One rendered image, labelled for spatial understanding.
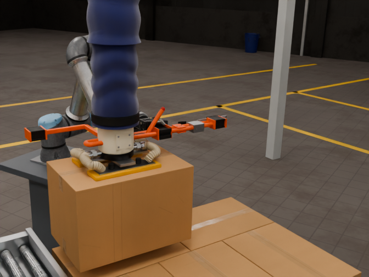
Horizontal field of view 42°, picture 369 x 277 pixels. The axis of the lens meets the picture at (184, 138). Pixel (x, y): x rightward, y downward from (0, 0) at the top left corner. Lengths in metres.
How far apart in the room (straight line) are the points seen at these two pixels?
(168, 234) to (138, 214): 0.23
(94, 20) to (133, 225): 0.94
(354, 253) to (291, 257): 1.31
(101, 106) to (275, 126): 3.37
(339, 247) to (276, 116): 1.91
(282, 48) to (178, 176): 3.06
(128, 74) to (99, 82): 0.13
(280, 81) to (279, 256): 2.93
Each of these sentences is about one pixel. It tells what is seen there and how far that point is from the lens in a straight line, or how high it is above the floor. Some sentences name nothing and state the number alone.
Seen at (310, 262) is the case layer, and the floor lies 0.54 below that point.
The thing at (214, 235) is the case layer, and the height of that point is 0.54.
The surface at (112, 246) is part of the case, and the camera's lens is 2.27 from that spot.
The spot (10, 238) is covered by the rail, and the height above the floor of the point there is 0.60.
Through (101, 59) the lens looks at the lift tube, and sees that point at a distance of 2.11.
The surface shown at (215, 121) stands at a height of 1.16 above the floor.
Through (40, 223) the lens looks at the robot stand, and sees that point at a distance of 3.30.
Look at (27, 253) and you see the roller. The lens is 2.58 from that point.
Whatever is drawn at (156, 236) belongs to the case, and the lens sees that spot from 2.36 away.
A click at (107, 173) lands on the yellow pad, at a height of 1.03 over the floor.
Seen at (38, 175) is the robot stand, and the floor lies 0.75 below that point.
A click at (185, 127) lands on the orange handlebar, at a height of 1.15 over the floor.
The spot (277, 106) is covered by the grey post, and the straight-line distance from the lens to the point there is 5.24.
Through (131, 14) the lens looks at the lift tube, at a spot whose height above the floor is 1.73.
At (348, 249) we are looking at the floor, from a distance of 3.85.
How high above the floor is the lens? 1.86
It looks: 18 degrees down
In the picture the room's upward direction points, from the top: 2 degrees clockwise
